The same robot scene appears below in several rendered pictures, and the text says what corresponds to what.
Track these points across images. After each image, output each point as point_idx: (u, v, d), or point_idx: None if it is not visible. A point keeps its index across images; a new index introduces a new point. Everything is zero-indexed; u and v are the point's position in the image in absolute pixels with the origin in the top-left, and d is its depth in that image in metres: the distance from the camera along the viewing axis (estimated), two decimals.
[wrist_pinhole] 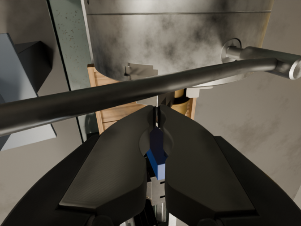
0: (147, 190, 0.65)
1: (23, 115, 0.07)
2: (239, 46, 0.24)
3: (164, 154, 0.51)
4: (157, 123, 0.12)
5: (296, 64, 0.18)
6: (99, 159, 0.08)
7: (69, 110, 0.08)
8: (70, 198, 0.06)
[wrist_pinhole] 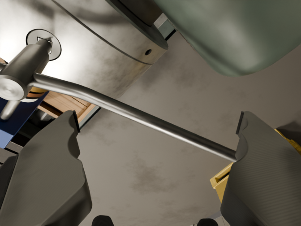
0: None
1: None
2: None
3: None
4: (236, 129, 0.11)
5: None
6: (26, 179, 0.07)
7: (229, 158, 0.18)
8: None
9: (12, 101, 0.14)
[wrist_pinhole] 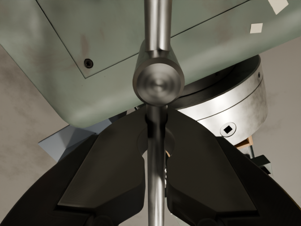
0: None
1: None
2: (224, 135, 0.36)
3: None
4: None
5: (155, 52, 0.08)
6: (97, 159, 0.08)
7: None
8: (69, 198, 0.06)
9: (133, 88, 0.08)
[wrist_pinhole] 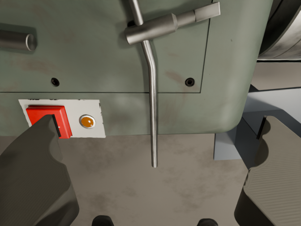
0: None
1: (151, 156, 0.34)
2: None
3: None
4: (257, 134, 0.11)
5: (131, 25, 0.23)
6: (6, 188, 0.06)
7: (151, 150, 0.33)
8: None
9: (130, 37, 0.24)
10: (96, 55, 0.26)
